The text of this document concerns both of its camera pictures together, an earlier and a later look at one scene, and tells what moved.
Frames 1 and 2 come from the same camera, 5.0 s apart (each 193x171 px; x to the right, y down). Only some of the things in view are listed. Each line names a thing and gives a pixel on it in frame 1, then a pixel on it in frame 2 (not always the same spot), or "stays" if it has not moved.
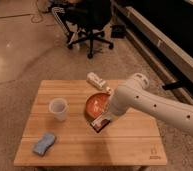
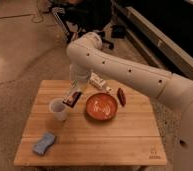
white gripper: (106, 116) -> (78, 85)
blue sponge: (46, 141) stays
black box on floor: (118, 31) stays
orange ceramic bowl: (96, 105) stays
